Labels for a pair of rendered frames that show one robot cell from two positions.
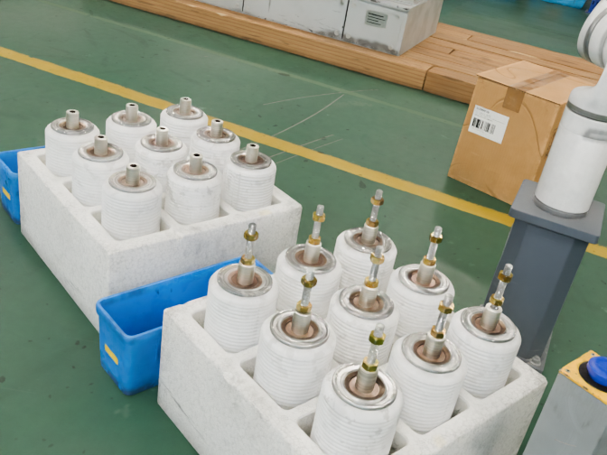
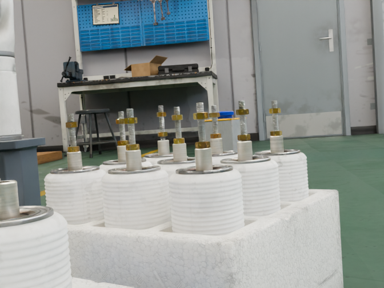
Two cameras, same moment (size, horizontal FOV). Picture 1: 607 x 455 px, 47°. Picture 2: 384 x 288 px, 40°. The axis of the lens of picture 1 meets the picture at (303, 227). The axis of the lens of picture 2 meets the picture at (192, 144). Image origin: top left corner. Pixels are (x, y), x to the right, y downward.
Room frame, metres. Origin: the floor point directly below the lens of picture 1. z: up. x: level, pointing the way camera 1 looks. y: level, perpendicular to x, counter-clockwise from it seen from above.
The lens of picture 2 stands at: (0.95, 0.73, 0.32)
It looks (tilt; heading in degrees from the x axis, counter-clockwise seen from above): 3 degrees down; 258
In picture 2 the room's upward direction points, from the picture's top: 4 degrees counter-clockwise
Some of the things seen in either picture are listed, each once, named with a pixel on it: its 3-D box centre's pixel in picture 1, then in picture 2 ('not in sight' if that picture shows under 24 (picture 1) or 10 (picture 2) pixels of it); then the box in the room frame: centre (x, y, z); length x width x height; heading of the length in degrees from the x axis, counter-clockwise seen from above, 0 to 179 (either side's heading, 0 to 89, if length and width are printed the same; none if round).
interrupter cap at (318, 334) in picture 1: (299, 329); (245, 160); (0.71, -0.02, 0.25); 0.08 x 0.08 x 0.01
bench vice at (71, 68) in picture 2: not in sight; (72, 71); (0.95, -4.80, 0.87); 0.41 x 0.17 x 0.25; 70
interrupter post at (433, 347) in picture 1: (434, 345); (216, 147); (0.71, -0.18, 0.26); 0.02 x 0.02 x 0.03
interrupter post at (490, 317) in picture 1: (490, 317); (163, 148); (0.79, -0.27, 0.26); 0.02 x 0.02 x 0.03
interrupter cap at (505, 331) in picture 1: (488, 324); (164, 155); (0.79, -0.27, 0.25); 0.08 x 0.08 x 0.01
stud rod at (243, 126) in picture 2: (306, 294); (243, 126); (0.71, -0.02, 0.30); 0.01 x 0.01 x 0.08
